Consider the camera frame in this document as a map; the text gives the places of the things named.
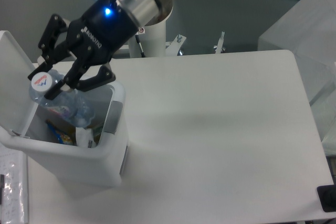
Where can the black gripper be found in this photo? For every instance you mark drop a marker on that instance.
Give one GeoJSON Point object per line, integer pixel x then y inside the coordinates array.
{"type": "Point", "coordinates": [96, 35]}

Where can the crushed clear plastic bottle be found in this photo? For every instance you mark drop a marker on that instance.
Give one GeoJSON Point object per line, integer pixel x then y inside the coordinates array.
{"type": "Point", "coordinates": [72, 106]}

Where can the white paper wrapper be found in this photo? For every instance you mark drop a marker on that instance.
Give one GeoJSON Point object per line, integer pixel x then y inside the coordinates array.
{"type": "Point", "coordinates": [84, 138]}

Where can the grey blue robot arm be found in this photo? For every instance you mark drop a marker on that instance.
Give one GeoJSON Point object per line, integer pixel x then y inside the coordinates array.
{"type": "Point", "coordinates": [140, 11]}

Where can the white trash can lid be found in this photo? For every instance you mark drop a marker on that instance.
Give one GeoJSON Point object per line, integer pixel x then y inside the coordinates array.
{"type": "Point", "coordinates": [20, 116]}

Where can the white trash can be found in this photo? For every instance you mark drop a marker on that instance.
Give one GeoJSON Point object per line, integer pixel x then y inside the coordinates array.
{"type": "Point", "coordinates": [92, 155]}

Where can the colourful snack wrapper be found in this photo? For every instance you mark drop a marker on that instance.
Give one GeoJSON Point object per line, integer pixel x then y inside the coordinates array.
{"type": "Point", "coordinates": [62, 137]}

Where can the white paper notebook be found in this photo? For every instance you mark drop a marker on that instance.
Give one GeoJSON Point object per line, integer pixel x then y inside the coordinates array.
{"type": "Point", "coordinates": [14, 186]}

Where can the black device at edge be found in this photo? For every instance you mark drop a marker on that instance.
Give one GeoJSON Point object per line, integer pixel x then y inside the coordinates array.
{"type": "Point", "coordinates": [326, 195]}

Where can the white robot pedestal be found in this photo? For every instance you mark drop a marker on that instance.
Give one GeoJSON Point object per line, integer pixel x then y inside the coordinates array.
{"type": "Point", "coordinates": [152, 41]}

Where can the white pedestal foot frame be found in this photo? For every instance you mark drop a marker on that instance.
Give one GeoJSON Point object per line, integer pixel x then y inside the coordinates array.
{"type": "Point", "coordinates": [173, 48]}

